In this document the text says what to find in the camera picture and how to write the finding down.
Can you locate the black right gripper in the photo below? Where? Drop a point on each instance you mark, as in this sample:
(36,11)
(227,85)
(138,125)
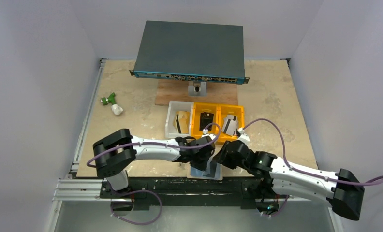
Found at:
(221,157)

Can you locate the silver cards stack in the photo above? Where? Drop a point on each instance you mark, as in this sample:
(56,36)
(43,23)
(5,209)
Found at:
(230,125)

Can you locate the white plastic bin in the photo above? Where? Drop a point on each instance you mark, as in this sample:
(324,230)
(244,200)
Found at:
(174,106)

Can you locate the gold cards stack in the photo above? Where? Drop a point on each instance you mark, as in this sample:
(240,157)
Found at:
(181,122)

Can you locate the black front rail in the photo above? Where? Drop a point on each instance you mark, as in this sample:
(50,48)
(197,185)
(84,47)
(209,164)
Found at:
(242,192)

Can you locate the yellow right plastic bin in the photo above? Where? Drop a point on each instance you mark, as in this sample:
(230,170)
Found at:
(230,110)

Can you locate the wooden board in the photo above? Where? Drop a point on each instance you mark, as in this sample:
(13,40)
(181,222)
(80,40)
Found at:
(174,90)

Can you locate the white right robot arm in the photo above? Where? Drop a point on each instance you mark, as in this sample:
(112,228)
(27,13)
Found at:
(341,190)

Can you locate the grey network switch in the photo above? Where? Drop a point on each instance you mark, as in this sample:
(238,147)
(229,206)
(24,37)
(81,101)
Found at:
(198,52)

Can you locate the yellow middle plastic bin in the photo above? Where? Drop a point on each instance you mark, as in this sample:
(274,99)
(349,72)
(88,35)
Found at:
(200,108)

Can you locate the green white pipe fitting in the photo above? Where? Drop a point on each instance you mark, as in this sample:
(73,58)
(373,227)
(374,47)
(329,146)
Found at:
(111,99)

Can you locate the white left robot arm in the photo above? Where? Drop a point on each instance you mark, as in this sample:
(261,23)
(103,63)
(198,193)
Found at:
(113,153)

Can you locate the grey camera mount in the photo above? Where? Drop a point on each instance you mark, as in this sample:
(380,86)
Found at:
(197,88)

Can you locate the black VIP cards stack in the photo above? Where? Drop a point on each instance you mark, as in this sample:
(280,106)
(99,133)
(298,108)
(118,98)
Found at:
(205,119)

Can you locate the yellow plastic bin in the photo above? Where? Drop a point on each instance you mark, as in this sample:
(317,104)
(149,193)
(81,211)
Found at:
(200,108)
(230,110)

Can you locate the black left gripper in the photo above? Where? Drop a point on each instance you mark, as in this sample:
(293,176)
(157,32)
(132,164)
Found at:
(199,161)

